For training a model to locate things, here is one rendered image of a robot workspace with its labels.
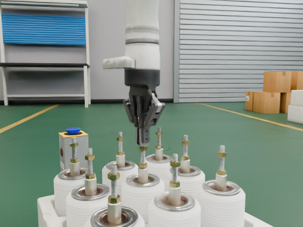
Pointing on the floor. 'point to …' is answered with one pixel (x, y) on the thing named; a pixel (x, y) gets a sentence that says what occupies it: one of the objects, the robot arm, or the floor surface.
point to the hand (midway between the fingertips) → (142, 136)
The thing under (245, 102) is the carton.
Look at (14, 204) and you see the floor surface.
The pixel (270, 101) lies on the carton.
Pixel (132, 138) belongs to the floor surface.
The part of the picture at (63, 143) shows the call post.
